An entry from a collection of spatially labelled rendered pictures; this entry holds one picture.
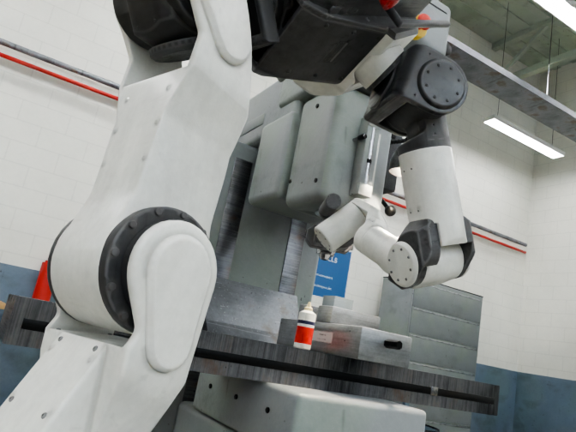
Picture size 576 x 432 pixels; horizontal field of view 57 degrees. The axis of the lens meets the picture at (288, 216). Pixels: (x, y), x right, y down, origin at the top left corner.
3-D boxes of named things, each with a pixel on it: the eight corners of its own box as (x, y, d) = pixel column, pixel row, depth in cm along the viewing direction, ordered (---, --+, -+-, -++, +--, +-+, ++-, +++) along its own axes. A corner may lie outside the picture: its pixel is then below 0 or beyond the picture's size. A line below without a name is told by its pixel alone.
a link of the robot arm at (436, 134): (471, 140, 86) (457, 59, 87) (421, 144, 84) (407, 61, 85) (435, 156, 97) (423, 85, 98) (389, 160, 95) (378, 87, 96)
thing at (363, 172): (370, 198, 129) (382, 119, 134) (357, 193, 127) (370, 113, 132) (360, 200, 132) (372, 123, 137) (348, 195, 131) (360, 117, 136)
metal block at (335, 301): (350, 323, 134) (353, 300, 136) (331, 319, 132) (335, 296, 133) (338, 322, 139) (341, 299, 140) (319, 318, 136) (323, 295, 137)
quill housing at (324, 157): (384, 220, 136) (400, 107, 143) (318, 197, 126) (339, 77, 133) (340, 227, 152) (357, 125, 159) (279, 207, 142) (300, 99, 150)
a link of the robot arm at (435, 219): (493, 275, 88) (471, 145, 91) (435, 286, 82) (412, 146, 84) (443, 279, 99) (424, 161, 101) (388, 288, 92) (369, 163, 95)
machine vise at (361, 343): (409, 369, 119) (415, 320, 122) (357, 359, 112) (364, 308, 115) (321, 351, 149) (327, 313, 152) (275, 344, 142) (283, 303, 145)
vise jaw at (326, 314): (378, 333, 131) (381, 317, 132) (330, 322, 124) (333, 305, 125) (363, 332, 136) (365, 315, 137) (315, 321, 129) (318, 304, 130)
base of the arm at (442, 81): (440, 132, 83) (481, 84, 85) (381, 73, 81) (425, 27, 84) (397, 154, 97) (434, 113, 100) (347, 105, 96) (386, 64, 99)
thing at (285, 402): (423, 470, 112) (430, 411, 115) (285, 460, 96) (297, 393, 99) (299, 419, 155) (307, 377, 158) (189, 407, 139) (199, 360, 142)
